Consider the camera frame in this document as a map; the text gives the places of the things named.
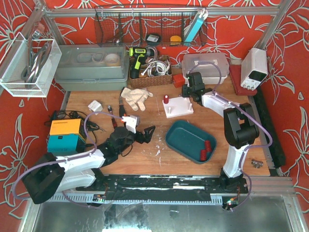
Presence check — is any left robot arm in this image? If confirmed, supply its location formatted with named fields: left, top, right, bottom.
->
left=22, top=126, right=155, bottom=204

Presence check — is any clear acrylic box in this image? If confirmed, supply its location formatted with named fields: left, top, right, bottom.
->
left=0, top=33, right=62, bottom=98

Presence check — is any orange black handled screwdriver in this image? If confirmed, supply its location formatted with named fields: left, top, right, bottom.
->
left=119, top=96, right=126, bottom=117

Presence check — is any orange power cube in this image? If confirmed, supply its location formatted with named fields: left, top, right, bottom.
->
left=172, top=74, right=185, bottom=88

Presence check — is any white power supply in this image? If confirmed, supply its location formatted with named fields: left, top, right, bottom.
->
left=240, top=48, right=268, bottom=91

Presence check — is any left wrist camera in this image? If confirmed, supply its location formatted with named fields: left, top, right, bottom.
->
left=122, top=115, right=140, bottom=134

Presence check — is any red handled small ratchet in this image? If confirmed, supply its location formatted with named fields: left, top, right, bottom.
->
left=107, top=105, right=118, bottom=129

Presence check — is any black cable duct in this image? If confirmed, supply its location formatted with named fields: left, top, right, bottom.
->
left=253, top=87, right=286, bottom=168

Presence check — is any red mat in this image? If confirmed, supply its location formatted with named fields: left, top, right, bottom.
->
left=229, top=64, right=257, bottom=96

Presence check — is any orange teal device box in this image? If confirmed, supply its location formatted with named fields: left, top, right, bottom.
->
left=47, top=118, right=86, bottom=156

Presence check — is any metal fitting on table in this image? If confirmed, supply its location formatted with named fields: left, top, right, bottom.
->
left=251, top=159, right=264, bottom=169

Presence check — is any white coiled cable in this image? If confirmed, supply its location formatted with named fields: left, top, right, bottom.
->
left=141, top=60, right=171, bottom=77

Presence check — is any woven basket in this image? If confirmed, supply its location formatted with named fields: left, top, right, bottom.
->
left=128, top=67, right=172, bottom=88

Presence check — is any black wire basket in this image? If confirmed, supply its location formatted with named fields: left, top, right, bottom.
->
left=94, top=3, right=207, bottom=46

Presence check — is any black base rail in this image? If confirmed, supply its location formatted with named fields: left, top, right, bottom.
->
left=76, top=175, right=248, bottom=202

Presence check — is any white four-peg base plate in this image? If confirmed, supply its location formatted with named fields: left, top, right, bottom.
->
left=162, top=97, right=194, bottom=118

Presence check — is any red spring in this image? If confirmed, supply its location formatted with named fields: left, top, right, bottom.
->
left=200, top=149, right=208, bottom=162
left=163, top=95, right=169, bottom=104
left=204, top=140, right=212, bottom=152

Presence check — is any teal plastic tray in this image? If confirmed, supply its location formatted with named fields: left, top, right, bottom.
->
left=165, top=120, right=217, bottom=164

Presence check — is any green yellow cordless drill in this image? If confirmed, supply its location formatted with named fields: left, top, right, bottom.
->
left=129, top=47, right=156, bottom=79

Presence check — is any yellow tape measure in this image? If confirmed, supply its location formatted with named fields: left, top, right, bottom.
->
left=170, top=35, right=182, bottom=46

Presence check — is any white work glove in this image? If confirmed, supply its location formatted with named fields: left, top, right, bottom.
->
left=120, top=87, right=153, bottom=111

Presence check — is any small white adapter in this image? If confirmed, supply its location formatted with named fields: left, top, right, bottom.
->
left=88, top=100, right=103, bottom=115

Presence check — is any grey storage box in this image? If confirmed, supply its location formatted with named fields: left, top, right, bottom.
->
left=54, top=44, right=129, bottom=91

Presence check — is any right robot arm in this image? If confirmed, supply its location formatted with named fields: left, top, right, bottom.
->
left=182, top=72, right=259, bottom=191

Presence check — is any white plastic toolbox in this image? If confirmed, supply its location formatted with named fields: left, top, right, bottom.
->
left=181, top=53, right=229, bottom=85

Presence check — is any blue white tool case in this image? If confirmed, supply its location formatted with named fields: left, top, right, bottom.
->
left=183, top=8, right=209, bottom=46

